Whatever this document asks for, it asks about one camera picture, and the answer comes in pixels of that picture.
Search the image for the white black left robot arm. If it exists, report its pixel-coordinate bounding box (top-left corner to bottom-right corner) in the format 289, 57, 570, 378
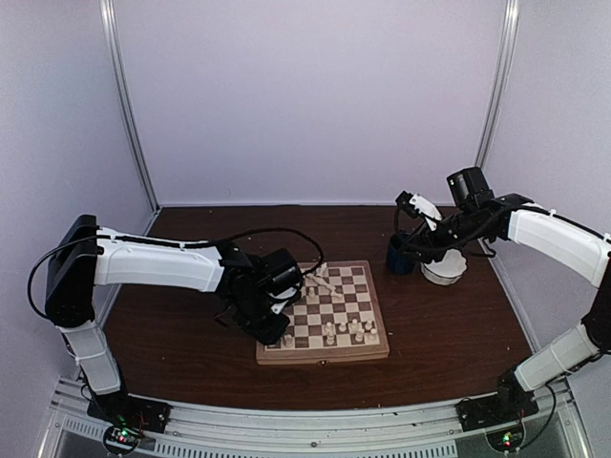
27, 215, 304, 424

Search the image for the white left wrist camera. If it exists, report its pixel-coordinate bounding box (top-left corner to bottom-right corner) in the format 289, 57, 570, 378
271, 292, 302, 315

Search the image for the aluminium corner post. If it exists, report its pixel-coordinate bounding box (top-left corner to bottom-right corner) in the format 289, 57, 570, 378
474, 0, 520, 168
99, 0, 160, 213

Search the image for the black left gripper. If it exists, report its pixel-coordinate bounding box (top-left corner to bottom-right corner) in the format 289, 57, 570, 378
231, 292, 291, 345

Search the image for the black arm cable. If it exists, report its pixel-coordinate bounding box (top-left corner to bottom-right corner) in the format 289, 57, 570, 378
392, 199, 497, 261
180, 228, 325, 273

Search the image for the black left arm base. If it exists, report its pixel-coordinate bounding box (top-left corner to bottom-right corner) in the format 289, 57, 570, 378
83, 374, 171, 434

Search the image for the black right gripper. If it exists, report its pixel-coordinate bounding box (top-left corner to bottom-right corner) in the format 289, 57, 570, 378
398, 207, 490, 264

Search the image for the left aluminium corner post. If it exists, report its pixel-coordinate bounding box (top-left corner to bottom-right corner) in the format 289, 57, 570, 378
99, 0, 160, 213

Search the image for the white bishop piece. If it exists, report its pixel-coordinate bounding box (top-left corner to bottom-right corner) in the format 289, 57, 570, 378
325, 322, 335, 346

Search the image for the wooden chess board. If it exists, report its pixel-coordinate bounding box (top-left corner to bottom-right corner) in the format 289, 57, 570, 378
256, 260, 390, 365

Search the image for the lying white king piece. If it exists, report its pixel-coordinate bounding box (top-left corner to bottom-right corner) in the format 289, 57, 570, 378
305, 273, 344, 299

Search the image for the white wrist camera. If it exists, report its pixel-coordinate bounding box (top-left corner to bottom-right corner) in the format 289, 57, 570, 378
395, 191, 442, 222
271, 292, 302, 315

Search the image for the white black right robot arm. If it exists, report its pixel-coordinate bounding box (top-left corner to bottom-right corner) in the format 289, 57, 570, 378
396, 167, 610, 422

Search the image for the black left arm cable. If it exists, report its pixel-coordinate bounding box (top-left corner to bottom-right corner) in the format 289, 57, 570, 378
180, 228, 325, 273

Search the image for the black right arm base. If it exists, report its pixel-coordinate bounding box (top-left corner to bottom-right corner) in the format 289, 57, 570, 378
455, 372, 539, 431

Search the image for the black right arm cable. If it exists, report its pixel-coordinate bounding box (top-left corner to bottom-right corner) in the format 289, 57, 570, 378
392, 199, 497, 261

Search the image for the lying white queen piece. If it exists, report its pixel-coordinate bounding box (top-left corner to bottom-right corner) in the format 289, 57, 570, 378
316, 262, 329, 280

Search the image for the dark blue cup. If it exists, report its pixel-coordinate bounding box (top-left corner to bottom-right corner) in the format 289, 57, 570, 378
386, 231, 415, 276

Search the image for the right aluminium corner post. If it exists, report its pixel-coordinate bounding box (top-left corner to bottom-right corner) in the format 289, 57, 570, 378
474, 0, 520, 168

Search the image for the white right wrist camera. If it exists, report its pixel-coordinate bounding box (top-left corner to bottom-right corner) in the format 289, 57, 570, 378
395, 191, 442, 222

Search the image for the white scalloped bowl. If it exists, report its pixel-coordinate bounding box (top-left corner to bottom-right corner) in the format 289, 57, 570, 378
420, 249, 467, 286

